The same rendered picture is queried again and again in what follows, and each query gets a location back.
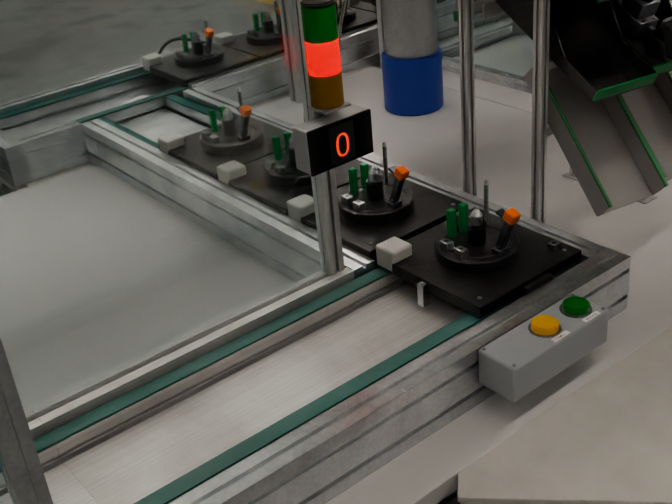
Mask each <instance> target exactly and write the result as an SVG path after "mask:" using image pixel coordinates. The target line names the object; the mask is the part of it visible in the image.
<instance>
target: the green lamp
mask: <svg viewBox="0 0 672 504"><path fill-rule="evenodd" d="M301 16H302V25H303V34H304V40H305V41H306V42H308V43H326V42H331V41H334V40H336V39H337V38H338V24H337V13H336V3H334V4H333V5H331V6H328V7H323V8H304V7H302V6H301Z"/></svg>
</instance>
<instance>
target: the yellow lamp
mask: <svg viewBox="0 0 672 504"><path fill-rule="evenodd" d="M308 81H309V90H310V99H311V106H312V107H313V108H315V109H319V110H329V109H335V108H338V107H340V106H342V105H343V104H344V92H343V81H342V71H341V72H340V73H338V74H336V75H333V76H329V77H313V76H310V75H309V74H308Z"/></svg>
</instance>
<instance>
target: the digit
mask: <svg viewBox="0 0 672 504"><path fill-rule="evenodd" d="M328 135H329V145H330V155H331V165H332V166H333V165H336V164H338V163H340V162H343V161H345V160H348V159H350V158H353V157H355V156H356V151H355V139H354V128H353V119H352V120H350V121H347V122H345V123H342V124H339V125H337V126H334V127H332V128H329V129H328Z"/></svg>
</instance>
